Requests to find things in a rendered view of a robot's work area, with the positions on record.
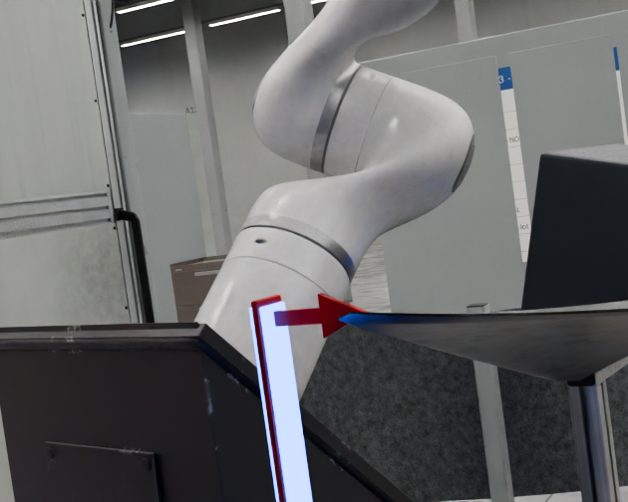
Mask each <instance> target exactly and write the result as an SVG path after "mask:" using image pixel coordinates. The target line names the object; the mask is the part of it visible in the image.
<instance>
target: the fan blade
mask: <svg viewBox="0 0 628 502"><path fill-rule="evenodd" d="M339 318H340V319H339V321H341V322H344V323H347V324H350V325H353V326H356V327H359V328H362V329H365V330H369V331H372V332H375V333H379V334H382V335H386V336H389V337H392V338H396V339H399V340H403V341H406V342H410V343H413V344H417V345H420V346H424V347H427V348H431V349H435V350H438V351H442V352H445V353H449V354H453V355H456V356H460V357H464V358H467V359H471V360H475V361H478V362H482V363H486V364H489V365H493V366H497V367H501V368H504V369H508V370H512V371H516V372H520V373H524V374H527V375H531V376H535V377H542V378H546V379H551V380H582V379H584V378H586V377H589V376H590V375H592V374H594V373H596V372H598V371H600V370H602V369H604V368H606V367H608V366H610V365H612V364H614V363H616V362H618V361H620V360H622V359H624V358H626V357H628V298H623V299H617V300H612V301H606V302H600V303H593V304H586V305H579V306H572V307H561V308H549V309H536V310H523V311H508V312H491V313H470V314H406V313H367V312H350V313H347V314H345V315H343V316H341V317H339Z"/></svg>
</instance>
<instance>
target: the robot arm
mask: <svg viewBox="0 0 628 502"><path fill-rule="evenodd" d="M439 1H440V0H328V2H327V3H326V5H325V6H324V8H323V9H322V11H321V12H320V13H319V14H318V16H317V17H316V18H315V19H314V20H313V22H312V23H311V24H310V25H309V26H308V27H307V28H306V29H305V30H304V32H303V33H302V34H301V35H300V36H299V37H298V38H297V39H296V40H295V41H294V42H293V43H292V44H291V45H290V46H289V47H288V48H287V50H286V51H285V52H284V53H283V54H282V55H281V56H280V57H279V59H278V60H277V61H276V62H275V63H274V64H273V66H272V67H271V68H270V69H269V71H268V72H267V74H266V75H265V77H264V78H262V79H261V81H260V83H259V84H260V85H259V87H258V89H257V91H256V94H255V97H254V100H253V101H252V106H251V107H252V121H253V126H254V129H255V132H256V134H257V136H258V137H259V139H260V140H261V142H262V143H263V144H264V145H265V146H266V147H267V148H268V149H269V150H271V151H272V152H274V153H275V154H277V155H278V156H280V157H282V158H284V159H286V160H289V161H291V162H294V163H297V164H299V165H302V166H304V167H307V168H310V169H312V170H315V171H318V172H320V173H323V174H326V175H328V176H331V177H324V178H316V179H307V180H297V181H290V182H285V183H280V184H276V185H274V186H271V187H269V188H268V189H266V190H265V191H264V192H263V193H262V194H261V195H260V196H259V197H258V199H257V200H256V201H255V203H254V204H253V206H252V208H251V209H250V211H249V213H248V215H247V217H246V219H245V221H244V223H243V225H242V227H241V229H240V231H239V233H238V235H237V237H236V238H235V240H234V242H233V244H232V246H231V248H230V250H229V252H228V254H227V256H226V258H225V260H224V262H223V264H222V266H221V268H220V270H219V272H218V274H217V276H216V278H215V280H214V282H213V284H212V286H211V288H210V290H209V292H208V294H207V296H206V298H205V300H204V302H203V304H202V306H201V308H200V310H199V312H198V314H197V316H196V318H195V320H194V321H195V322H199V323H200V324H204V323H206V324H208V325H209V326H210V327H211V328H212V329H213V330H215V331H216V332H217V333H218V334H219V335H220V336H222V337H223V338H224V339H225V340H226V341H227V342H229V343H230V344H231V345H232V346H233V347H234V348H236V349H237V350H238V351H239V352H240V353H241V354H243V355H244V356H245V357H246V358H247V359H248V360H249V361H251V362H252V363H253V364H254V365H255V366H256V367H257V362H256V355H255V348H254V342H253V334H252V327H251V320H250V313H249V309H250V308H251V302H252V301H255V300H258V299H262V298H266V297H270V296H273V295H280V296H281V302H284V304H285V310H294V309H308V308H319V302H318V295H317V294H319V293H323V294H325V295H328V296H330V297H333V298H335V299H338V300H340V301H344V298H345V296H346V294H347V291H348V289H349V287H350V285H351V283H352V280H353V278H354V276H355V274H356V271H357V269H358V267H359V265H360V263H361V261H362V259H363V257H364V255H365V253H366V252H367V250H368V249H369V247H370V246H371V244H372V243H373V242H374V241H375V240H376V239H377V238H378V237H379V236H381V235H382V234H384V233H386V232H388V231H390V230H392V229H395V228H397V227H399V226H401V225H404V224H406V223H408V222H410V221H412V220H415V219H417V218H419V217H421V216H423V215H425V214H427V213H428V212H430V211H432V210H433V209H435V208H437V207H438V206H439V205H441V204H442V203H443V202H445V201H446V200H447V199H448V198H449V197H450V196H451V195H452V194H453V193H454V192H455V191H456V190H457V189H458V187H459V186H460V185H461V184H462V183H463V181H464V178H465V176H466V174H467V172H468V171H469V168H470V166H471V161H472V157H473V152H474V148H475V141H474V132H473V128H472V124H471V120H470V118H469V116H468V115H467V113H466V112H465V111H464V110H463V109H462V108H461V107H460V106H459V105H458V104H457V103H455V102H454V101H452V100H451V99H449V98H447V97H445V96H443V95H441V94H439V93H436V92H434V91H432V90H429V89H427V88H424V87H421V86H419V85H416V84H413V83H410V82H407V81H404V80H401V79H398V78H395V77H392V76H389V75H387V74H384V73H381V72H378V71H375V70H372V69H369V68H367V67H364V66H362V65H359V64H357V63H356V62H355V59H354V56H355V53H356V52H357V50H358V49H359V48H360V47H361V46H362V45H364V44H366V43H368V42H370V41H372V40H375V39H377V38H381V37H384V36H387V35H390V34H393V33H396V32H399V31H401V30H404V29H406V28H408V27H410V26H412V25H414V24H415V23H417V22H418V21H420V20H421V19H422V18H424V17H425V16H426V15H427V14H428V13H430V12H431V11H432V10H433V8H434V7H435V6H436V5H437V4H438V3H439ZM288 333H289V340H290V347H291V354H292V361H293V368H294V374H295V381H296V389H297V396H298V402H300V399H301V397H302V395H303V392H304V390H305V388H306V385H307V383H308V381H309V379H310V377H311V375H312V373H313V370H314V368H315V366H316V363H317V361H318V359H319V356H320V354H321V352H322V349H323V347H324V345H325V343H326V340H327V338H328V337H327V338H323V331H322V324H318V325H302V326H288Z"/></svg>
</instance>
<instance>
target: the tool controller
mask: <svg viewBox="0 0 628 502"><path fill-rule="evenodd" d="M623 298H628V144H620V143H615V144H607V145H598V146H590V147H582V148H574V149H565V150H557V151H548V152H544V153H542V154H541V156H540V159H539V167H538V175H537V182H536V190H535V198H534V206H533V214H532V222H531V230H530V238H529V246H528V254H527V262H526V270H525V278H524V286H523V294H522V302H521V310H520V311H523V310H536V309H549V308H561V307H572V306H579V305H586V304H593V303H600V302H606V301H612V300H617V299H623Z"/></svg>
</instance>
